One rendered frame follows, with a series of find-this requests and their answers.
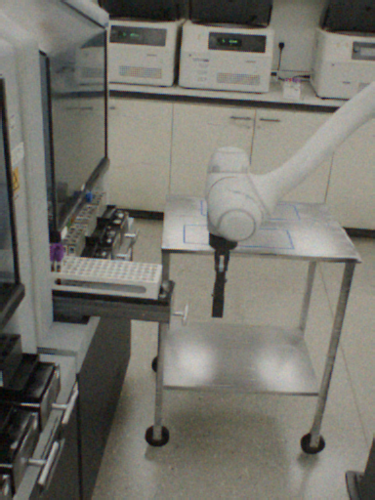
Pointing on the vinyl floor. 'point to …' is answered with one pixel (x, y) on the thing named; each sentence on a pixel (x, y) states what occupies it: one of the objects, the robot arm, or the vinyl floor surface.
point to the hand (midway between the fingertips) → (218, 301)
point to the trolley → (192, 212)
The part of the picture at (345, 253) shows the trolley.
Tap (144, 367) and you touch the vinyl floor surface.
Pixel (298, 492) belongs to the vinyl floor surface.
